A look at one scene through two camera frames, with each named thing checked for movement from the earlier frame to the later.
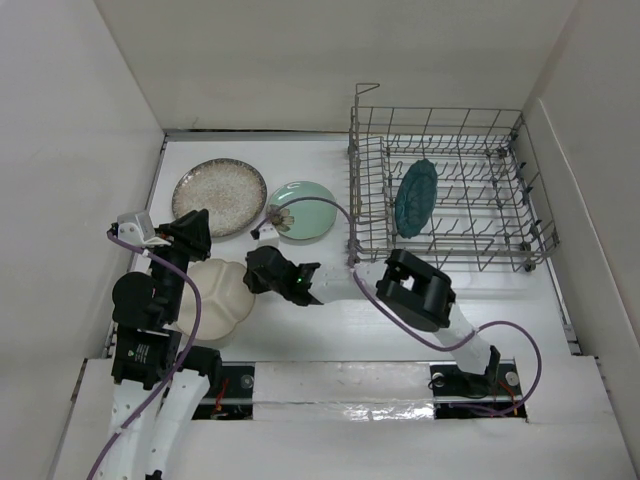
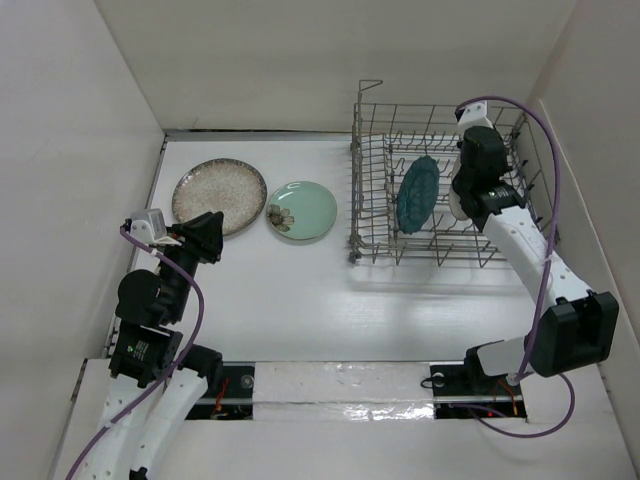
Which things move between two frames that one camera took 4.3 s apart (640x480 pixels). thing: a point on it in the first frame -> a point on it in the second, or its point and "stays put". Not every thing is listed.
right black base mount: [458, 394] stays put
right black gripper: [255, 284] -> [503, 164]
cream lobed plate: [225, 299] -> [454, 200]
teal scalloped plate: [415, 197] stays put
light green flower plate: [303, 219] stays put
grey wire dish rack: [462, 186] stays put
